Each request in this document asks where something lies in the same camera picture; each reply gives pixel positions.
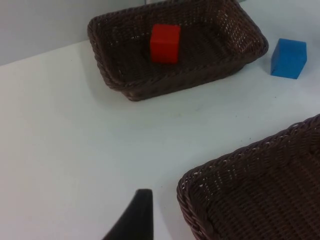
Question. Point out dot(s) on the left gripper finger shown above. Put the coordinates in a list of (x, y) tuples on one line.
[(138, 220)]

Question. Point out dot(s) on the dark brown wicker basket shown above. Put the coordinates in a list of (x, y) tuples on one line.
[(205, 42), (262, 195)]

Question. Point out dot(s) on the red cube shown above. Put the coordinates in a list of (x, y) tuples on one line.
[(165, 45)]

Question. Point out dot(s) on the blue cube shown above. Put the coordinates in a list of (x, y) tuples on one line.
[(287, 60)]

